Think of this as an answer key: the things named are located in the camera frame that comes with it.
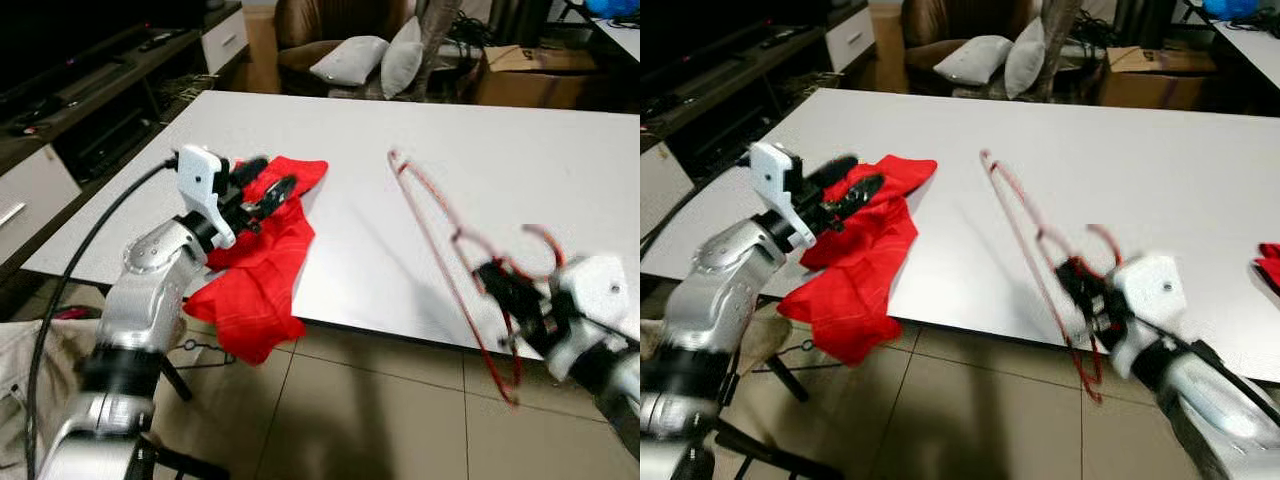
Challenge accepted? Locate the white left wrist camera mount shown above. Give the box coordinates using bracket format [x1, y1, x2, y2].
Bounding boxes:
[750, 140, 806, 251]
[177, 145, 238, 251]

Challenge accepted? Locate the black tv cabinet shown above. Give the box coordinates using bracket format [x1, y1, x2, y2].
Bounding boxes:
[640, 0, 876, 241]
[0, 0, 251, 281]

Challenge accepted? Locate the red shirt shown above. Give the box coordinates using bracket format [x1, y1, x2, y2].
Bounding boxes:
[778, 155, 938, 368]
[185, 155, 329, 366]

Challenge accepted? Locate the open cardboard box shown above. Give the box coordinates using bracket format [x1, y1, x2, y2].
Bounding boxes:
[1098, 45, 1216, 111]
[475, 45, 641, 109]

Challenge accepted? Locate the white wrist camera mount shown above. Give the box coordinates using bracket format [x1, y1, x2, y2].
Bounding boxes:
[750, 140, 806, 251]
[177, 145, 238, 251]
[1110, 255, 1191, 376]
[550, 255, 631, 386]

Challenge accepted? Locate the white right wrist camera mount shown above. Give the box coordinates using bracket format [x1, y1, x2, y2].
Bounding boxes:
[1110, 255, 1191, 376]
[550, 255, 631, 386]

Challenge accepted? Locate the red plastic hanger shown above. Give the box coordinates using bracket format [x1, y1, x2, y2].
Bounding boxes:
[386, 148, 569, 409]
[978, 148, 1129, 406]

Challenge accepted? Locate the brown armchair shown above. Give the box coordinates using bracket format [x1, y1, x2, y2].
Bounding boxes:
[900, 0, 1051, 96]
[275, 0, 421, 96]

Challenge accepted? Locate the black television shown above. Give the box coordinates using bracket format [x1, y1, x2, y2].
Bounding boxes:
[640, 0, 831, 71]
[0, 0, 206, 101]

